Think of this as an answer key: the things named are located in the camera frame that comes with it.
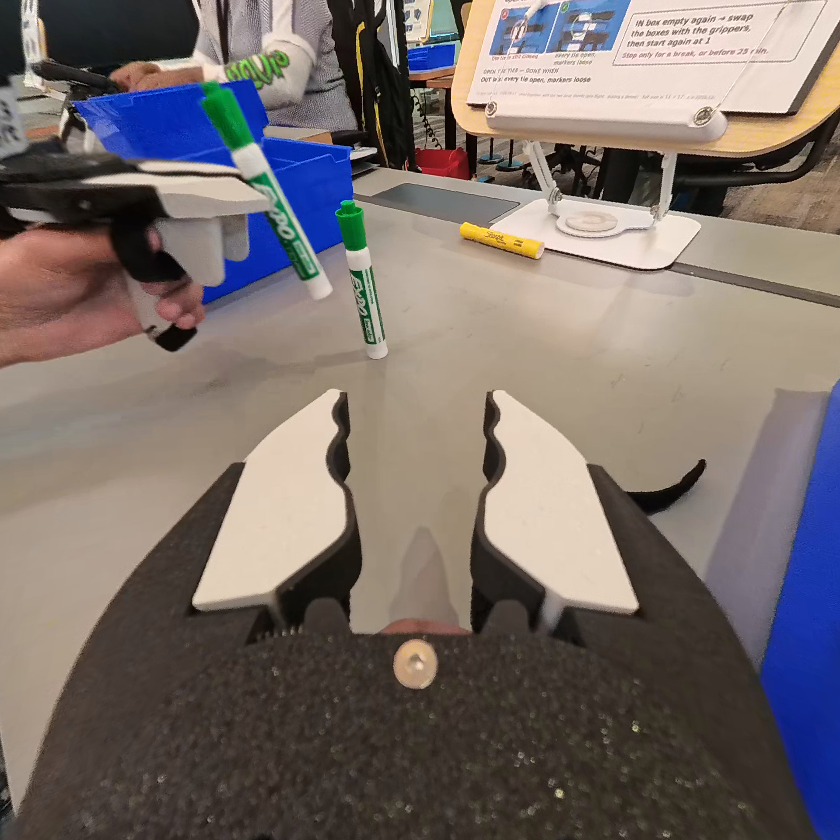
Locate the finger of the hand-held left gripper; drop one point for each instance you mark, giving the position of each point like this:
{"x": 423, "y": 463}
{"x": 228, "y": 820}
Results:
{"x": 190, "y": 169}
{"x": 210, "y": 197}

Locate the red bag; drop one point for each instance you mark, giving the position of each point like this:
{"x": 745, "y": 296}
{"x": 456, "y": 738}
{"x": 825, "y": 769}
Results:
{"x": 443, "y": 164}

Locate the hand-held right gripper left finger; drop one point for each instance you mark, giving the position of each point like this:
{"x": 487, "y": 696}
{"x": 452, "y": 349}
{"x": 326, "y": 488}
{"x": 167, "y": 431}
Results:
{"x": 275, "y": 525}

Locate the green dry erase marker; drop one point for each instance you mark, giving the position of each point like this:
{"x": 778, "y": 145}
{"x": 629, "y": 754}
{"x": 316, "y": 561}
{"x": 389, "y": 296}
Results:
{"x": 364, "y": 289}
{"x": 275, "y": 210}

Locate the person's left hand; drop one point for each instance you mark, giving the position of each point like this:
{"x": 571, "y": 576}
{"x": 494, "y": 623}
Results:
{"x": 59, "y": 295}

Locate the wooden white book stand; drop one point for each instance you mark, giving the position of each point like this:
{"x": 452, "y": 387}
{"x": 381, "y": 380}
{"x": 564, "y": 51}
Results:
{"x": 623, "y": 243}

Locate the yellow highlighter marker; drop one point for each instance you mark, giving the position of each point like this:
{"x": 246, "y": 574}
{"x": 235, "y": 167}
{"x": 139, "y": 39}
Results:
{"x": 499, "y": 239}

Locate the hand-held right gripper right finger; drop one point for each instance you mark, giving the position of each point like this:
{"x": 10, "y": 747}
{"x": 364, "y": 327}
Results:
{"x": 558, "y": 531}

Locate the grey desk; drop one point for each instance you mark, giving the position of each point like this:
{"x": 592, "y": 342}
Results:
{"x": 590, "y": 361}

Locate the blue plastic bin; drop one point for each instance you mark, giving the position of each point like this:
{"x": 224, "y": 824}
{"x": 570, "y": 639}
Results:
{"x": 430, "y": 58}
{"x": 151, "y": 124}
{"x": 807, "y": 623}
{"x": 308, "y": 190}

